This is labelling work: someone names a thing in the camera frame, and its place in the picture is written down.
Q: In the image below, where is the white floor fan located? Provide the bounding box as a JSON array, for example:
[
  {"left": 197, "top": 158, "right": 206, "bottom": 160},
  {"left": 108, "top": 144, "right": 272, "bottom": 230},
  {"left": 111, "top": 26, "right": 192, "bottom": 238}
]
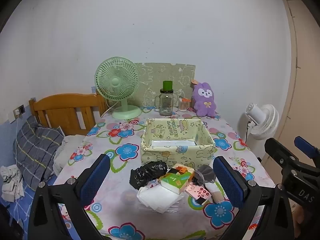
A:
[{"left": 244, "top": 102, "right": 280, "bottom": 140}]

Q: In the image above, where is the white blanket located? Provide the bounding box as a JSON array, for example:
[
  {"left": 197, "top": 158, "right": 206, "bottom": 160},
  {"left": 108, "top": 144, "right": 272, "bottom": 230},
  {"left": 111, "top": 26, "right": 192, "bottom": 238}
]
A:
[{"left": 53, "top": 134, "right": 87, "bottom": 175}]

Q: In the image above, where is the glass jar with green lid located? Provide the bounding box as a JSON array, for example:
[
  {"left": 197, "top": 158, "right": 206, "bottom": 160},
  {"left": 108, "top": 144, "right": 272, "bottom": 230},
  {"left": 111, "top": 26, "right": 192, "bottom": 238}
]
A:
[{"left": 154, "top": 81, "right": 177, "bottom": 117}]

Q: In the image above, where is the white charging cable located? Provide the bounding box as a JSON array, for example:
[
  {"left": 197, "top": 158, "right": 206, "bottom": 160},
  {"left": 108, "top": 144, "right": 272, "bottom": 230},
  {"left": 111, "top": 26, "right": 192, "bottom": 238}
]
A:
[{"left": 14, "top": 115, "right": 20, "bottom": 167}]

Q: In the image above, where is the cotton swab container orange lid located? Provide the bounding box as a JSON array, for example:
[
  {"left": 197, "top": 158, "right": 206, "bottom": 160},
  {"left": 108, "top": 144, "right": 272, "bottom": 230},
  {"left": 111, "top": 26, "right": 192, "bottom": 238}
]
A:
[{"left": 179, "top": 97, "right": 191, "bottom": 112}]

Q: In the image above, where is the green desk fan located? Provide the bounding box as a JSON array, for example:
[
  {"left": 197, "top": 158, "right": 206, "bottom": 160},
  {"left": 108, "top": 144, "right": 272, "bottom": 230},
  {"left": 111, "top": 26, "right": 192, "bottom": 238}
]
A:
[{"left": 94, "top": 57, "right": 142, "bottom": 120}]

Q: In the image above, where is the green cartoon print board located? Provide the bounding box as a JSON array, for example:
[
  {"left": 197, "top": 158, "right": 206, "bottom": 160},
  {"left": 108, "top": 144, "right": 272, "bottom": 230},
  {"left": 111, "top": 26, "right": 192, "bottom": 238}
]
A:
[{"left": 134, "top": 62, "right": 196, "bottom": 108}]

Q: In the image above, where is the purple plush toy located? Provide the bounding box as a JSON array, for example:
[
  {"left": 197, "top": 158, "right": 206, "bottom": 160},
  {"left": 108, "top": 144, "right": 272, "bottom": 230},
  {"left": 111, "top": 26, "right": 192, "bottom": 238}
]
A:
[{"left": 191, "top": 80, "right": 217, "bottom": 118}]

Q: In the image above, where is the person's right hand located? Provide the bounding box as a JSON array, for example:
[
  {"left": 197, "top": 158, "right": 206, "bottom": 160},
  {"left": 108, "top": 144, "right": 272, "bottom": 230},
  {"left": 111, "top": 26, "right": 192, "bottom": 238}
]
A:
[{"left": 291, "top": 201, "right": 307, "bottom": 228}]

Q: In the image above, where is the cartoon print tissue pack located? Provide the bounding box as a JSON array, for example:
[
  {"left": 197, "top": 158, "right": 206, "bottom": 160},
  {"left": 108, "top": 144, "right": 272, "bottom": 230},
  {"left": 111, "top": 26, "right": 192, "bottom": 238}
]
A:
[{"left": 159, "top": 164, "right": 195, "bottom": 194}]

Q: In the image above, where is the white desk fan cable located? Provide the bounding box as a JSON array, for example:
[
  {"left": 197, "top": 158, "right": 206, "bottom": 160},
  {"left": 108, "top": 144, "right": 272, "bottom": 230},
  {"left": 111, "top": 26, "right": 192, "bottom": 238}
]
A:
[{"left": 101, "top": 104, "right": 116, "bottom": 118}]

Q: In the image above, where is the grey white sock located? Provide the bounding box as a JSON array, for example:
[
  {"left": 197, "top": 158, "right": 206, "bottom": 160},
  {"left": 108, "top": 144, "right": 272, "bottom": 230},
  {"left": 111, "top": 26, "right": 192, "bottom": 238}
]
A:
[{"left": 194, "top": 164, "right": 226, "bottom": 204}]

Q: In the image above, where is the wooden bed headboard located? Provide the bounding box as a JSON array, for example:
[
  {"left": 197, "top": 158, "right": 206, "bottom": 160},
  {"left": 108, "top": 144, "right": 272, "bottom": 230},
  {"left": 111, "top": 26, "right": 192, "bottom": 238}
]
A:
[{"left": 29, "top": 93, "right": 110, "bottom": 137}]

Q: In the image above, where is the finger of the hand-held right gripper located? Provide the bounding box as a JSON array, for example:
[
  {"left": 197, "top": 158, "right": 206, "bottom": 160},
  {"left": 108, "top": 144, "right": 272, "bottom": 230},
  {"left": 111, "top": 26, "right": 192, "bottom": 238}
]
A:
[
  {"left": 294, "top": 136, "right": 320, "bottom": 167},
  {"left": 264, "top": 137, "right": 304, "bottom": 178}
]

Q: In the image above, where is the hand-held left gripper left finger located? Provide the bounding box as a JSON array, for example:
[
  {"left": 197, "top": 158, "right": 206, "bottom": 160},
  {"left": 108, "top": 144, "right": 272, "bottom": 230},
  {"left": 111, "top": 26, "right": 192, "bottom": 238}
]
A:
[{"left": 27, "top": 154, "right": 112, "bottom": 240}]

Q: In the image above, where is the floral tablecloth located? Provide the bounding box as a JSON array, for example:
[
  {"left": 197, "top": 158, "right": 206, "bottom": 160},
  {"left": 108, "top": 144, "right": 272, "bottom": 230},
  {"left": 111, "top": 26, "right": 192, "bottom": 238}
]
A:
[{"left": 51, "top": 105, "right": 275, "bottom": 240}]

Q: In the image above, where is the blue checked bed sheet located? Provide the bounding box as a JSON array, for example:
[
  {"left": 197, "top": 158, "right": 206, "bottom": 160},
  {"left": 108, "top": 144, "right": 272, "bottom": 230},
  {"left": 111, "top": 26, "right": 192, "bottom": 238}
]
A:
[{"left": 0, "top": 175, "right": 63, "bottom": 240}]

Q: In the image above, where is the pink wet wipes packet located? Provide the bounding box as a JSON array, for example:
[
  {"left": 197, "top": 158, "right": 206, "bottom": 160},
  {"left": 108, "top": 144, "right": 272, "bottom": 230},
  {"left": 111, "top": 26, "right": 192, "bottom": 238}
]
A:
[{"left": 185, "top": 181, "right": 213, "bottom": 205}]

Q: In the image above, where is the beige door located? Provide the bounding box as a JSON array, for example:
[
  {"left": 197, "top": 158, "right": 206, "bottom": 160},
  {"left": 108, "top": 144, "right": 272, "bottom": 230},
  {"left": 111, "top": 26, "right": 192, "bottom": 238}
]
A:
[{"left": 281, "top": 0, "right": 320, "bottom": 155}]

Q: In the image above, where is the white tissue pack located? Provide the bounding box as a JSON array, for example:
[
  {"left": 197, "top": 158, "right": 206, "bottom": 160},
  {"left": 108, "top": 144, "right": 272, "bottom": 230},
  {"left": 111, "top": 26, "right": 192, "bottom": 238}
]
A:
[{"left": 136, "top": 184, "right": 184, "bottom": 214}]

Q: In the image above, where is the grey plaid pillow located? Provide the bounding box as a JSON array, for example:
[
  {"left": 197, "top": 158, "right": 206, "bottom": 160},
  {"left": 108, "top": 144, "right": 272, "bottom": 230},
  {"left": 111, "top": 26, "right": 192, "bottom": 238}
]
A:
[{"left": 13, "top": 116, "right": 65, "bottom": 190}]

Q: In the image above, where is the black plastic bag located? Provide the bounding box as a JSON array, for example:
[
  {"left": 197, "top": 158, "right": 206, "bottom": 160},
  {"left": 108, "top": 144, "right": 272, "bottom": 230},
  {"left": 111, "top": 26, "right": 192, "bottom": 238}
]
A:
[{"left": 129, "top": 161, "right": 167, "bottom": 189}]

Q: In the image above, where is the crumpled grey white cloth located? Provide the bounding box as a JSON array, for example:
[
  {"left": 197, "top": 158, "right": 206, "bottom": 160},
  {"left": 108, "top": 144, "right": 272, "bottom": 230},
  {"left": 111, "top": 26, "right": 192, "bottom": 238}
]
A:
[{"left": 0, "top": 164, "right": 25, "bottom": 202}]

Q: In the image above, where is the yellow cartoon storage box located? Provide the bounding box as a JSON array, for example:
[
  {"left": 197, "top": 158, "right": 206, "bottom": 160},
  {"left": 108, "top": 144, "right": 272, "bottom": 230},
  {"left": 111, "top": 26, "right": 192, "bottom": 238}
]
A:
[{"left": 140, "top": 118, "right": 216, "bottom": 167}]

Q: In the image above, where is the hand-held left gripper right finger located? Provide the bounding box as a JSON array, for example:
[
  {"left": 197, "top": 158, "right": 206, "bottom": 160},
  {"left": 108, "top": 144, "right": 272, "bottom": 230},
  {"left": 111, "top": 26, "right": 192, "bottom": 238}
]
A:
[{"left": 212, "top": 156, "right": 294, "bottom": 240}]

